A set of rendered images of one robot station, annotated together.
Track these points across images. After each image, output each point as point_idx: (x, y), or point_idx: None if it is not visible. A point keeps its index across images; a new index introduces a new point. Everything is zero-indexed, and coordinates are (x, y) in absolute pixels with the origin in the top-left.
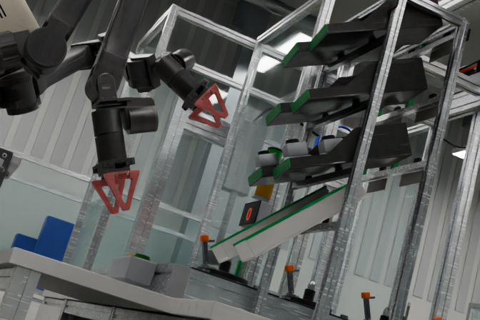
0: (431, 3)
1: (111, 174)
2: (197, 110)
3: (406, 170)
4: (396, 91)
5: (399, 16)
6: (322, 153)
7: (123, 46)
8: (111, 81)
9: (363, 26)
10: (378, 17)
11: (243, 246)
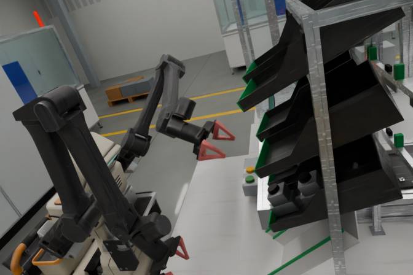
0: (368, 2)
1: None
2: (214, 133)
3: (410, 170)
4: (355, 139)
5: (318, 62)
6: (302, 199)
7: (109, 205)
8: (118, 231)
9: (279, 84)
10: (294, 62)
11: (280, 239)
